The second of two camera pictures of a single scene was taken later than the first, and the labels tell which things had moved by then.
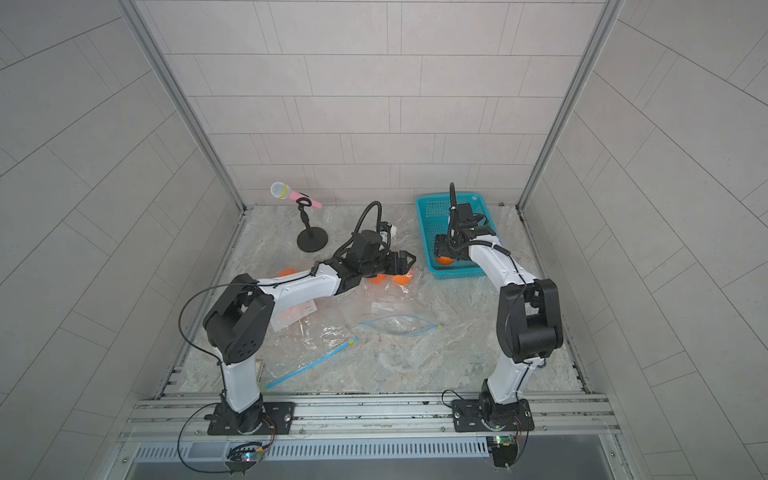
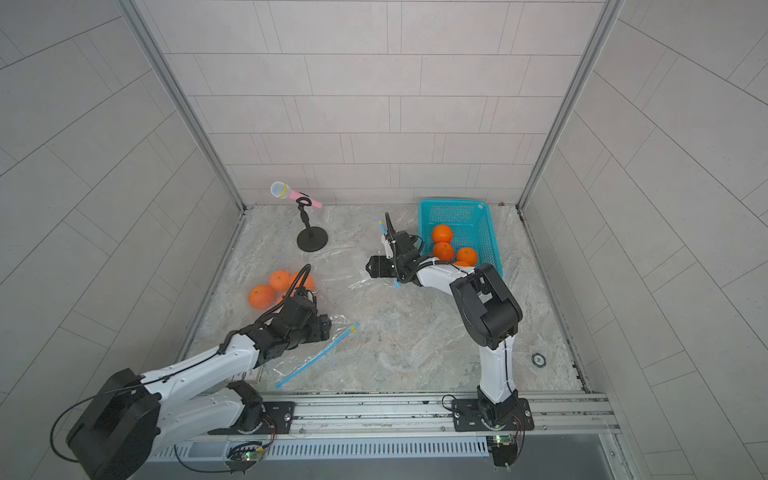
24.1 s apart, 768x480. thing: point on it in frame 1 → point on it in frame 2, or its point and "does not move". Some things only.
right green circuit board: x=504 y=451 does not move
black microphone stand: x=311 y=239 does not move
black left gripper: x=402 y=268 → x=321 y=333
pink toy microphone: x=282 y=190 does not move
